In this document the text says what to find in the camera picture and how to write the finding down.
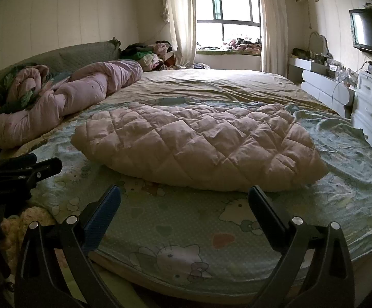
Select vanity mirror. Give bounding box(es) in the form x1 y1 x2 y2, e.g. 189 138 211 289
308 31 330 56

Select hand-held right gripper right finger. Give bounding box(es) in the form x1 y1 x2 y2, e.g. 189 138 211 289
242 185 355 308

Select floral patterned blanket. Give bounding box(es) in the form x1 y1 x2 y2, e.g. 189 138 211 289
0 64 55 117

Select pile of mixed clothes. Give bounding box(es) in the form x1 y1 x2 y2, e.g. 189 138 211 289
120 40 178 72

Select cream curtain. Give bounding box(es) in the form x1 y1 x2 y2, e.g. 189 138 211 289
256 0 290 75
165 0 198 69

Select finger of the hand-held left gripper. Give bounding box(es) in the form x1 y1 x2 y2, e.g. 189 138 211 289
0 157 63 197
0 153 38 176

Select light blue cartoon blanket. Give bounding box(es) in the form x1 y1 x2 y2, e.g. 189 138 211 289
12 98 372 296

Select white cable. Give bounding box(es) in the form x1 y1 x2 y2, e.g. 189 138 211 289
332 60 372 101

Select green padded headboard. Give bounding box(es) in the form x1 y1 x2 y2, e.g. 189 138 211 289
0 37 123 88

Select white vanity table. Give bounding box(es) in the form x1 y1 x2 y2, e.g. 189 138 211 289
287 54 357 118

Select beige bed sheet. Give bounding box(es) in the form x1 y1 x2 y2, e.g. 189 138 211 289
102 69 338 113

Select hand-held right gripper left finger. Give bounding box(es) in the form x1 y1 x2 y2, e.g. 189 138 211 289
14 184 132 308

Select pink quilted jacket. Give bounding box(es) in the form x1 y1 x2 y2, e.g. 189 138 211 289
70 101 330 194

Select window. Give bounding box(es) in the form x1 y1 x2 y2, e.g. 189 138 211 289
194 0 264 47

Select rolled pink duvet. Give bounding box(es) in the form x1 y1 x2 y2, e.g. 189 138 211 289
0 60 144 150

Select cream fluffy cloth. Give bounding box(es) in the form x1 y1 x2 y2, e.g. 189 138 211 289
0 207 57 274

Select heap of plush toys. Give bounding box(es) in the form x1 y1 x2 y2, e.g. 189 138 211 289
197 37 264 56

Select row of small cosmetic items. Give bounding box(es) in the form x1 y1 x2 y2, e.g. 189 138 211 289
311 53 359 86

